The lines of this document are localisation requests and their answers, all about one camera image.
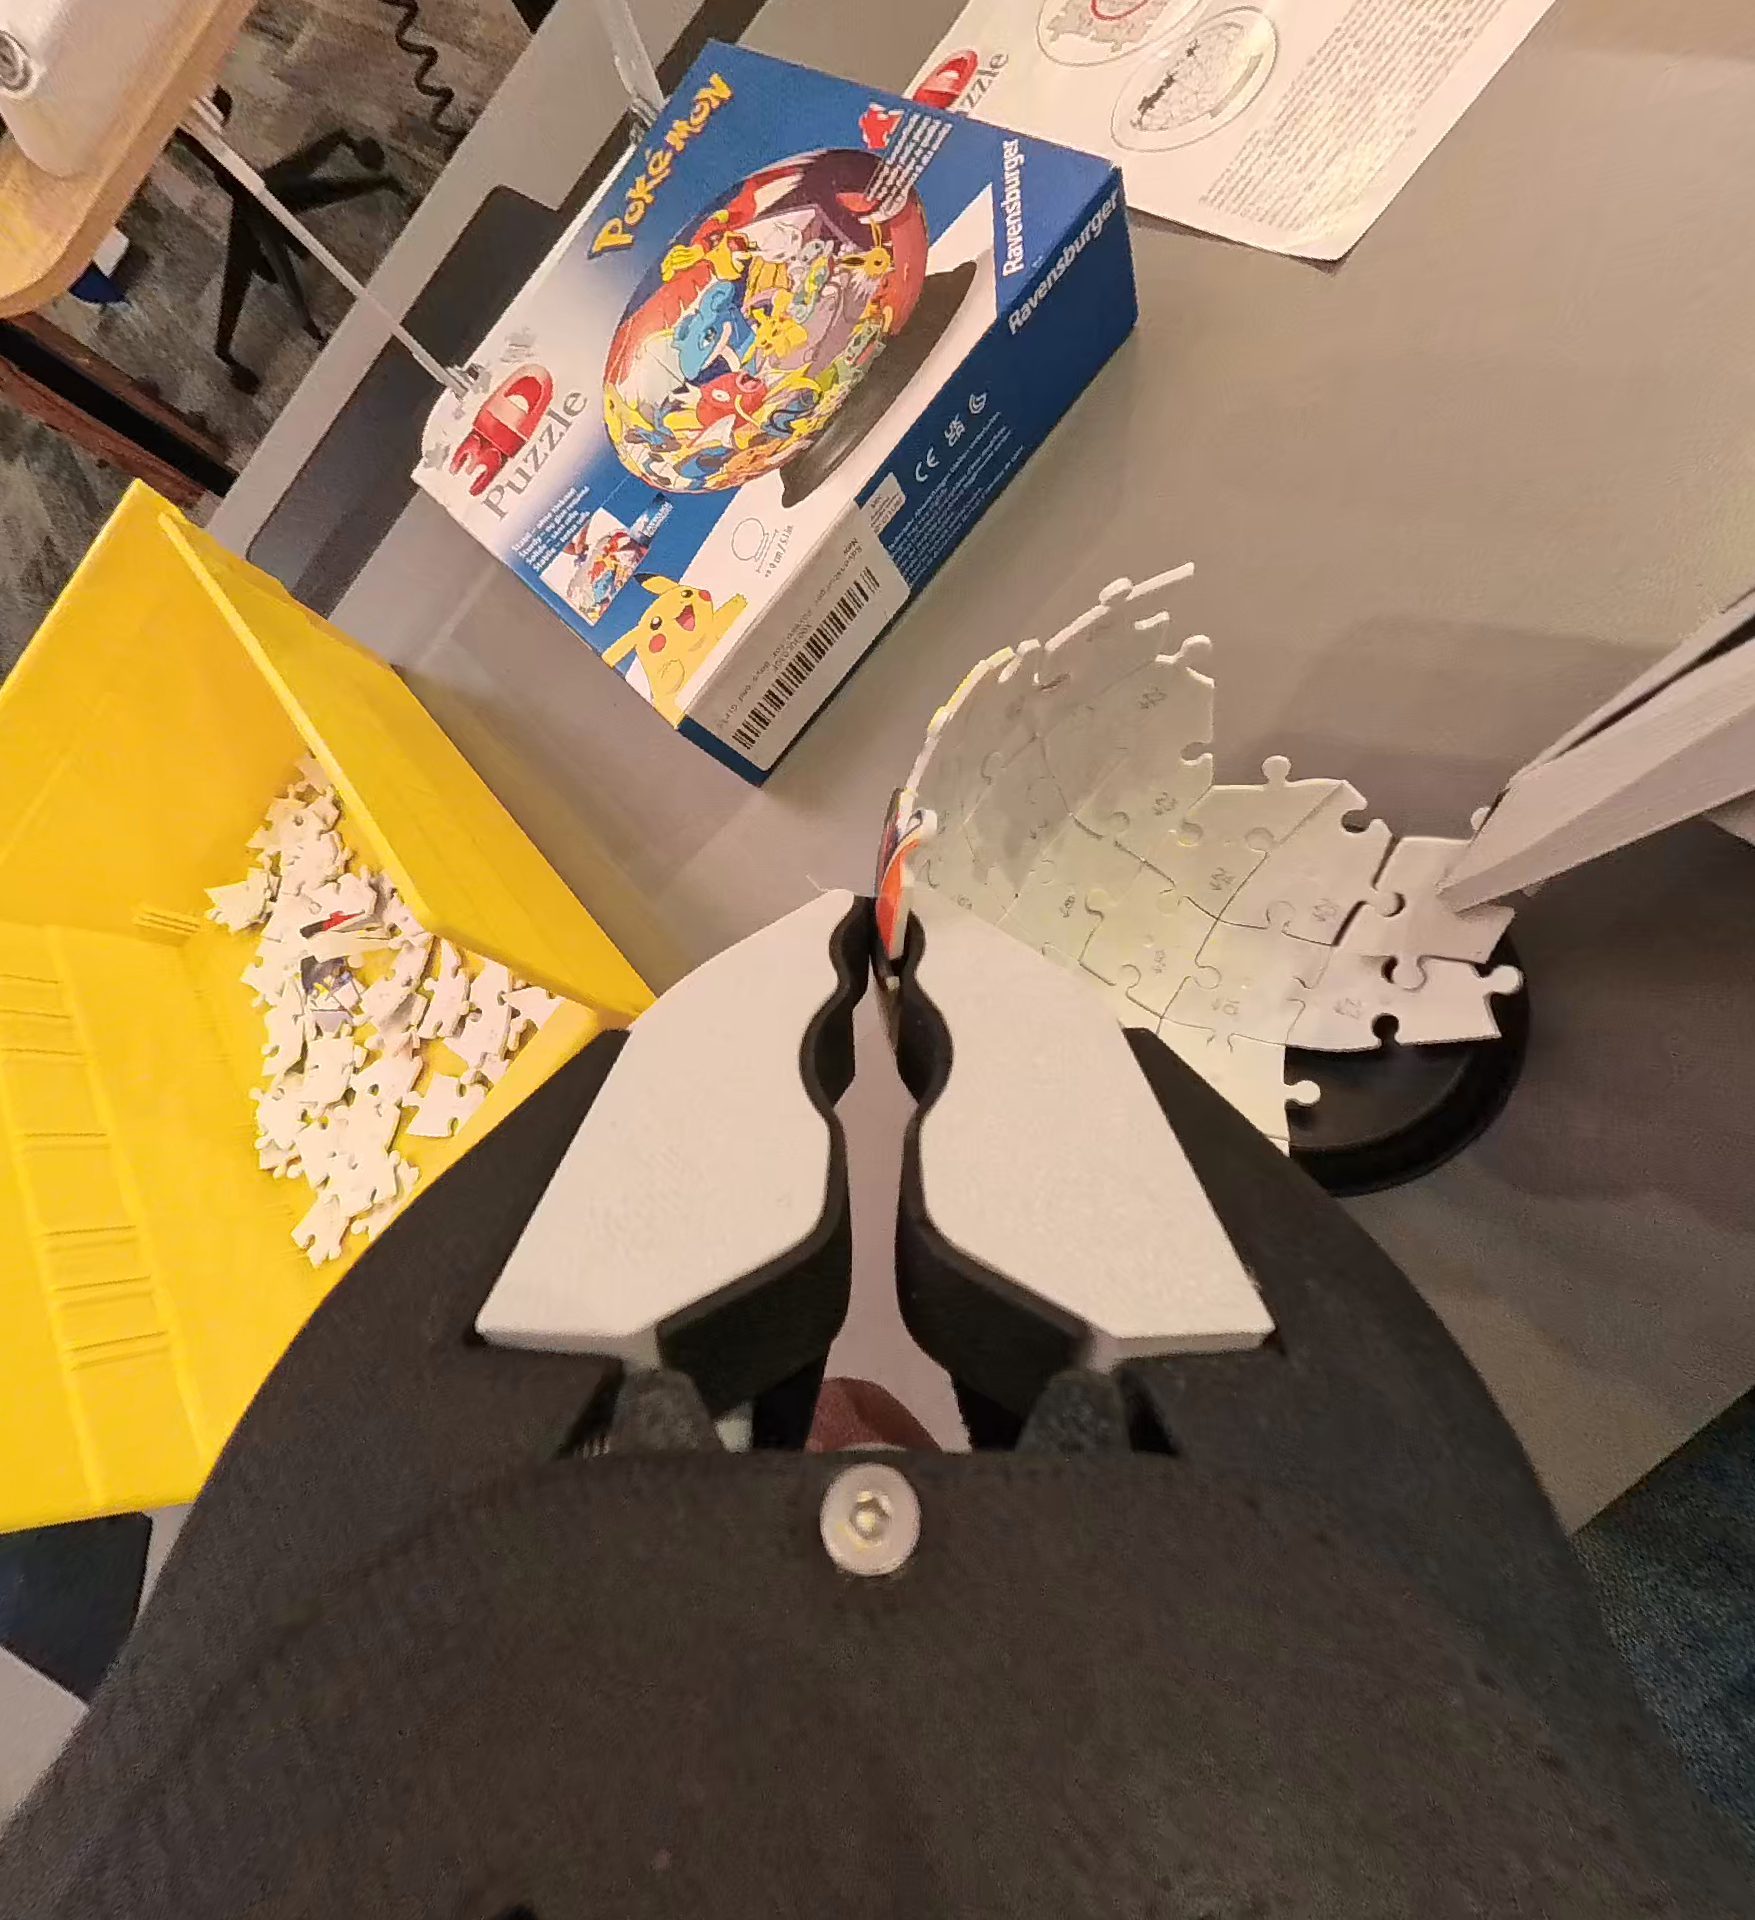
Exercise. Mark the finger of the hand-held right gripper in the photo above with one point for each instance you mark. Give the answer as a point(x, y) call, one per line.
point(1639, 780)
point(1752, 643)

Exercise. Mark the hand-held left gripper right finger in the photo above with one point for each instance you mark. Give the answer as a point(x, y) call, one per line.
point(1086, 1204)

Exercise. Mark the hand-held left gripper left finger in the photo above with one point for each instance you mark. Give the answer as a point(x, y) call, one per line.
point(665, 1183)

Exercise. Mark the partly built puzzle ball shell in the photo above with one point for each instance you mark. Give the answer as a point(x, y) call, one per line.
point(1145, 874)

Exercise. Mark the black round ball stand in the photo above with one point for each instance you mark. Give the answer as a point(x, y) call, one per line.
point(1415, 1096)

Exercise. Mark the yellow plastic bin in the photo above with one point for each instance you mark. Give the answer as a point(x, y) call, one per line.
point(66, 1055)

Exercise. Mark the pile of loose puzzle pieces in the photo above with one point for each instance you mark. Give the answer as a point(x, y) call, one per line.
point(350, 1023)

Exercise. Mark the blue puzzle box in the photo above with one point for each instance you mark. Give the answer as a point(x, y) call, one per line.
point(753, 374)

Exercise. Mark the white instruction sheet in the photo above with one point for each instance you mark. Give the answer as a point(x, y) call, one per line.
point(1267, 106)

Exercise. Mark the black office chair base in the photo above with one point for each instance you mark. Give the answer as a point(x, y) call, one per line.
point(303, 186)

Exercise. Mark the light wooden side table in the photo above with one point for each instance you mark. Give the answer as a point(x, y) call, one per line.
point(66, 224)

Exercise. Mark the white instruction sign board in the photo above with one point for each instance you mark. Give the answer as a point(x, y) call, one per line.
point(57, 77)

